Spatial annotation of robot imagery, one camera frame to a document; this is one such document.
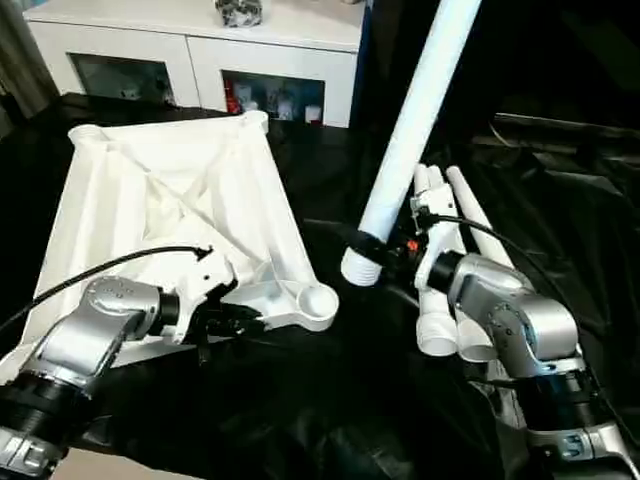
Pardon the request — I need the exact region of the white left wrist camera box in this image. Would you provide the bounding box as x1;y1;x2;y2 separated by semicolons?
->
174;249;242;347

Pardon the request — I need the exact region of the black plastic mat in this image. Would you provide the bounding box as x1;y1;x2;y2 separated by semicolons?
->
0;90;640;480

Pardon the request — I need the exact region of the white plastic table leg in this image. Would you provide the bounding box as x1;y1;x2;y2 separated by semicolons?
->
425;165;498;364
340;0;484;289
445;166;518;273
411;165;460;359

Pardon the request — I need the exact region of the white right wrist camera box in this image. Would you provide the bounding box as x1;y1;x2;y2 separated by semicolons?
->
409;194;462;293

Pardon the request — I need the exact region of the grey object on cabinet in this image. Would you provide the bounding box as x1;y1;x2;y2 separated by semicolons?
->
214;0;264;28

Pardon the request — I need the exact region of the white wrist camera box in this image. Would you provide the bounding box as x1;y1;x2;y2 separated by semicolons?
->
174;249;242;347
409;194;462;293

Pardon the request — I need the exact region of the white cabinet with glass doors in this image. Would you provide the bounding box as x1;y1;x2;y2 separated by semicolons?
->
22;0;364;129

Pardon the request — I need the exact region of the long black bar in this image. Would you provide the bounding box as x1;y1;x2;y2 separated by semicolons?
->
490;112;640;161

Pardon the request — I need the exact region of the white plastic table top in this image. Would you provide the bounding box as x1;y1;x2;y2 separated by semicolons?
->
20;110;340;373

